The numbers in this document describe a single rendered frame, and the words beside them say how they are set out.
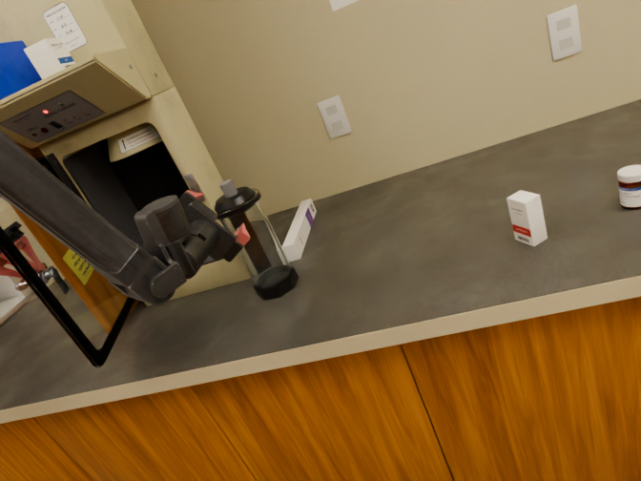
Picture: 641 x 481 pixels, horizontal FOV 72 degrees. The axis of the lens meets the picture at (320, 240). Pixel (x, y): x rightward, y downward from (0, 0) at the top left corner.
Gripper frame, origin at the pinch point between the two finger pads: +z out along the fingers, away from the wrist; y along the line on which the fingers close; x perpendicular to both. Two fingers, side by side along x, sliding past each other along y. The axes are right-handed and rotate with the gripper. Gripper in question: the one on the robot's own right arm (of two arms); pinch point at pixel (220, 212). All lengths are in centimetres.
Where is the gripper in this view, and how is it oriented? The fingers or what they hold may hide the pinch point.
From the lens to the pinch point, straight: 89.5
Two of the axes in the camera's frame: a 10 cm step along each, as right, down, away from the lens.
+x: -6.2, 6.4, 4.5
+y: -7.7, -6.0, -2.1
